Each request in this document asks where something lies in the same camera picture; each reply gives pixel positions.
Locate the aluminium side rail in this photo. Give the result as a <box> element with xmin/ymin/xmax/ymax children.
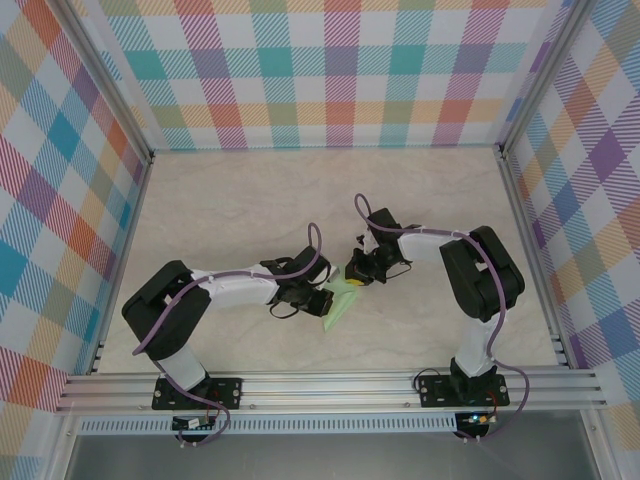
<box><xmin>494</xmin><ymin>143</ymin><xmax>574</xmax><ymax>370</ymax></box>
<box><xmin>85</xmin><ymin>154</ymin><xmax>155</xmax><ymax>376</ymax></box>

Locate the light green paper sheet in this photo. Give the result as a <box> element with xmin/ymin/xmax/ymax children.
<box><xmin>321</xmin><ymin>266</ymin><xmax>361</xmax><ymax>333</ymax></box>

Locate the long aluminium mounting rail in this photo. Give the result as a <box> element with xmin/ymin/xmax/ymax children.
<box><xmin>53</xmin><ymin>366</ymin><xmax>610</xmax><ymax>415</ymax></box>

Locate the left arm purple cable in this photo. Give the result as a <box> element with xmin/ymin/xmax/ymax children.
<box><xmin>131</xmin><ymin>221</ymin><xmax>325</xmax><ymax>447</ymax></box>

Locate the aluminium frame post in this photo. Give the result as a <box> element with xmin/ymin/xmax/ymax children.
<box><xmin>52</xmin><ymin>0</ymin><xmax>155</xmax><ymax>165</ymax></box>
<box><xmin>498</xmin><ymin>0</ymin><xmax>599</xmax><ymax>157</ymax></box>

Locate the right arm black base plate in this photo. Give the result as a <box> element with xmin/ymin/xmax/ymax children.
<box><xmin>416</xmin><ymin>372</ymin><xmax>510</xmax><ymax>409</ymax></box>

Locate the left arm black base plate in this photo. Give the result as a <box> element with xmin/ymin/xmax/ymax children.
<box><xmin>151</xmin><ymin>376</ymin><xmax>245</xmax><ymax>411</ymax></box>

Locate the slotted grey cable duct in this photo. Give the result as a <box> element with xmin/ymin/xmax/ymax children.
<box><xmin>78</xmin><ymin>412</ymin><xmax>459</xmax><ymax>436</ymax></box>

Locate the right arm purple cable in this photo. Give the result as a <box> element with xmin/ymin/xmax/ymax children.
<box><xmin>352</xmin><ymin>192</ymin><xmax>532</xmax><ymax>442</ymax></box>

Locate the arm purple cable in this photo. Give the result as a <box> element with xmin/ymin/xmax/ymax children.
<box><xmin>352</xmin><ymin>192</ymin><xmax>532</xmax><ymax>442</ymax></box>
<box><xmin>131</xmin><ymin>221</ymin><xmax>325</xmax><ymax>447</ymax></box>

